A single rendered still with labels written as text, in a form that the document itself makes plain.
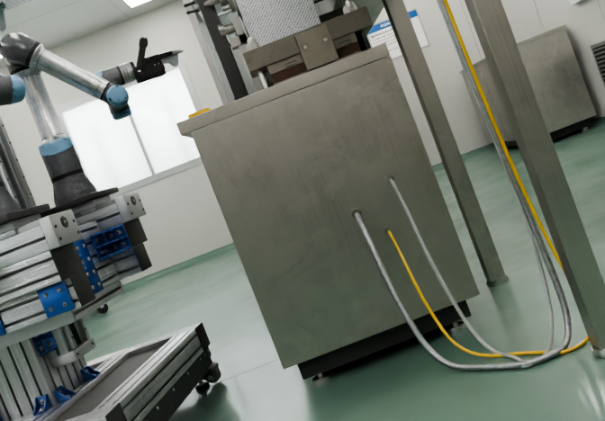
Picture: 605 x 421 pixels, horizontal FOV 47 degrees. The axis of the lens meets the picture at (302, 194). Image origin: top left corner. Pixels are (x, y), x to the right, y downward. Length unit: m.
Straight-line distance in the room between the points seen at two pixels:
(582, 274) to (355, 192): 0.71
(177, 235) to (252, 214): 5.98
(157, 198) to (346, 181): 6.07
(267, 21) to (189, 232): 5.81
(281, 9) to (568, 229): 1.20
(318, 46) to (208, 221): 5.96
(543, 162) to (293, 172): 0.76
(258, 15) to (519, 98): 1.04
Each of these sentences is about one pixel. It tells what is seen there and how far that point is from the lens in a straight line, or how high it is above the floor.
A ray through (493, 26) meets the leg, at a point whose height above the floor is 0.79.
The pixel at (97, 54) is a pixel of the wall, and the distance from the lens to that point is 8.28.
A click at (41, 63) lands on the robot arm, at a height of 1.31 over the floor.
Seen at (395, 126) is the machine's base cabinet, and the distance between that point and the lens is 2.10.
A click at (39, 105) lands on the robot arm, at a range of 2.76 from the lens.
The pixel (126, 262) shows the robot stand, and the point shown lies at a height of 0.55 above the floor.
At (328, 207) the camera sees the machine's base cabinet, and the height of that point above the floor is 0.51.
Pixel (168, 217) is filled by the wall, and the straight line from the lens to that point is 8.04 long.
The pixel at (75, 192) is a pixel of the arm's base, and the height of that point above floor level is 0.84.
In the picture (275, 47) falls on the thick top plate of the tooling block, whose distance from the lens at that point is 2.16.
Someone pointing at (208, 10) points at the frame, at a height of 1.31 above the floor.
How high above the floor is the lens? 0.67
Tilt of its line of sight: 3 degrees down
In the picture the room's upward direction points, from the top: 21 degrees counter-clockwise
